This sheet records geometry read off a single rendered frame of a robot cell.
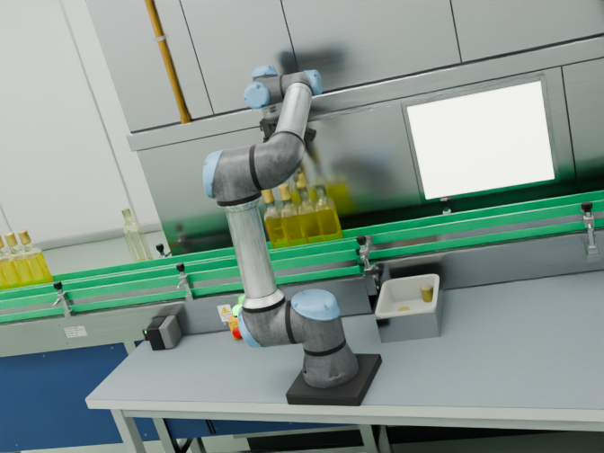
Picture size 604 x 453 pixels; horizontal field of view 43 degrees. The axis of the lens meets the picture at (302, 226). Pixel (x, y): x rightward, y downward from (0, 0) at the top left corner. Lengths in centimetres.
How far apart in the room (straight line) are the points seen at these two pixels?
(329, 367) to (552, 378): 55
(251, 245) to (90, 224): 469
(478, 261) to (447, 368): 46
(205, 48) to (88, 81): 365
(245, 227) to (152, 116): 86
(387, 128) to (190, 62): 68
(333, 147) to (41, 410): 147
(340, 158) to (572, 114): 72
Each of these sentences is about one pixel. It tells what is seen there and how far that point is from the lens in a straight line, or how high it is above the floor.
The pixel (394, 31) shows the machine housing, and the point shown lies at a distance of 243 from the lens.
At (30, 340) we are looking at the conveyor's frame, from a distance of 292.
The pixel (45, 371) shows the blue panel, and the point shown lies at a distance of 299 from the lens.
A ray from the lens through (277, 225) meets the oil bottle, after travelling 248.
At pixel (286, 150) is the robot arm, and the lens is 190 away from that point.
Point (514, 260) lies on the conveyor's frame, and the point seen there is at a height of 82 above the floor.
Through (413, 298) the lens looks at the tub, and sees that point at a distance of 240.
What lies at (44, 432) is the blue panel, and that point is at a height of 40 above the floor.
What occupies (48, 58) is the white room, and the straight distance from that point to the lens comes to 629.
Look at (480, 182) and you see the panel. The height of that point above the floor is 102.
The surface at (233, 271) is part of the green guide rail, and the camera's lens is 247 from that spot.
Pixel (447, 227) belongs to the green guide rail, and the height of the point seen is 95.
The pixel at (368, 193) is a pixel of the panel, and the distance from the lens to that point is 254.
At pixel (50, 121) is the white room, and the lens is 643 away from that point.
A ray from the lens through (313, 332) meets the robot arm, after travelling 200.
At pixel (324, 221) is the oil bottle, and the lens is 244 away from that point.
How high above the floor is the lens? 186
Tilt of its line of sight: 20 degrees down
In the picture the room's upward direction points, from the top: 15 degrees counter-clockwise
